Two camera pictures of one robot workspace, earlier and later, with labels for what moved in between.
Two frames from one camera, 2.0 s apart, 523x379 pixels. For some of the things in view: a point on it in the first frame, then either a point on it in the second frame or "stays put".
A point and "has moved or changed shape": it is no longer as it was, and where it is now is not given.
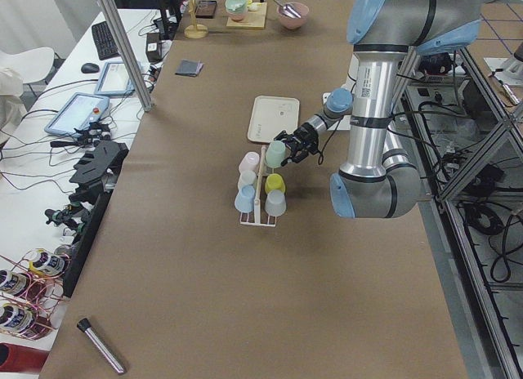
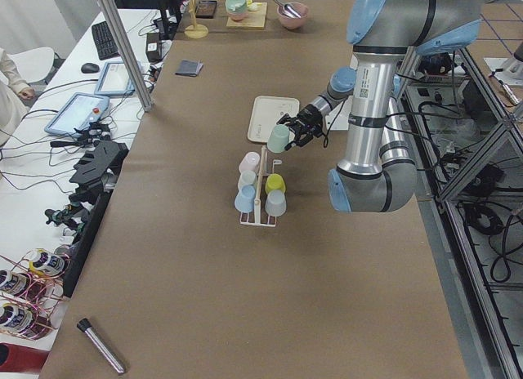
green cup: [275, 153] has moved or changed shape
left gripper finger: [283, 135] → [292, 121]
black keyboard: [104, 41] stays put
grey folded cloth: [190, 68] stays put
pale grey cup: [275, 202] stays put
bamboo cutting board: [254, 20] stays put
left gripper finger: [298, 157] → [302, 139]
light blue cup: [244, 199] stays put
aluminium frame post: [118, 25] stays put
